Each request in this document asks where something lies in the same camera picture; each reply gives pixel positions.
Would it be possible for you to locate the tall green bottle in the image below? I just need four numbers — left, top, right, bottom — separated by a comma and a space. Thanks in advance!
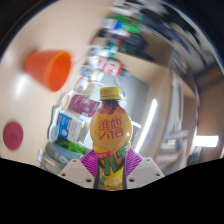
54, 136, 91, 155

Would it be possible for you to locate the orange plastic cup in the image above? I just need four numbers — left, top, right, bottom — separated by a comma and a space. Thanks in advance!
23, 49, 73, 93

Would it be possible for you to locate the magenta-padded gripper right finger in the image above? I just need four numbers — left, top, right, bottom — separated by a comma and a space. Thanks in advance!
123, 146, 166, 190

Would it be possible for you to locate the ceiling light strip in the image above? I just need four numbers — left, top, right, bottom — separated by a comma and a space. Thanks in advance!
193, 134, 219, 148

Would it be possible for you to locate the yellow lemon tea bottle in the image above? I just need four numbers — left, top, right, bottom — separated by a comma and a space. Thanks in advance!
89, 87, 134, 191

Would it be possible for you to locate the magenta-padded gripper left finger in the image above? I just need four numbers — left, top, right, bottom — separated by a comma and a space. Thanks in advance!
57, 148, 101, 190

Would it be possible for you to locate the blue and white carton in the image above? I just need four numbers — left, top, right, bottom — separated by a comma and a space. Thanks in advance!
54, 111, 89, 144

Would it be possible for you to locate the pink packet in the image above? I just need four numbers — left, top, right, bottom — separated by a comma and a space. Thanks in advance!
68, 94, 101, 118

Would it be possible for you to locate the flat round red coaster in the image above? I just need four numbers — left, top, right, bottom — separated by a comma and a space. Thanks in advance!
2, 120, 25, 151

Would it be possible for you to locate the red and white can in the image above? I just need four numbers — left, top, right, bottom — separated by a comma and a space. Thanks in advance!
96, 56, 124, 77

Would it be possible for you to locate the under-shelf light bar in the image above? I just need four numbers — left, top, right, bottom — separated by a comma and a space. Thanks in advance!
134, 98, 158, 154

